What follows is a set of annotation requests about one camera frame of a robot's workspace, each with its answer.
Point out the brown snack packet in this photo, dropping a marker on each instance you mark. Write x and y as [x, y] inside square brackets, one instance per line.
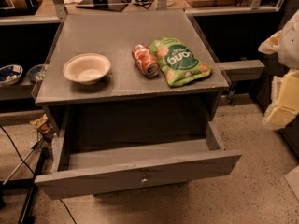
[43, 126]

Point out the black tripod stand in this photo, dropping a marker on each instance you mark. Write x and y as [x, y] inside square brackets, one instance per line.
[28, 184]

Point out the black monitor base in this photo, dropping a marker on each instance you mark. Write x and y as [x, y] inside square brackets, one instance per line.
[105, 5]

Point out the green snack bag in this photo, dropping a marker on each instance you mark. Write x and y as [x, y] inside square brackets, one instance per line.
[177, 62]

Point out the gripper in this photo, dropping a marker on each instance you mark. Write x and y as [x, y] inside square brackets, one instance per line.
[290, 44]

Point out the dark small bowl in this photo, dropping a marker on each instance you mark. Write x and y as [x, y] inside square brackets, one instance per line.
[37, 72]

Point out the grey drawer cabinet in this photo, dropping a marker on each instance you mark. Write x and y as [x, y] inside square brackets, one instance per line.
[126, 108]

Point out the blue white bowl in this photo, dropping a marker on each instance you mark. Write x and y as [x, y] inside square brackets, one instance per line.
[10, 74]

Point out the white paper bowl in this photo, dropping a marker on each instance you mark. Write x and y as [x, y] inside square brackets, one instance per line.
[87, 69]

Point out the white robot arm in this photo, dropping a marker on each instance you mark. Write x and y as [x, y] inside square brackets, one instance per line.
[288, 44]

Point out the grey top drawer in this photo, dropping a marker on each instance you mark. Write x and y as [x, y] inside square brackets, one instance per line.
[124, 168]

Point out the red soda can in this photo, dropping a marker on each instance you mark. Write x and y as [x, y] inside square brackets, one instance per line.
[145, 60]

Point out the grey wooden beam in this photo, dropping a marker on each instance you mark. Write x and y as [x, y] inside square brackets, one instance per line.
[242, 70]

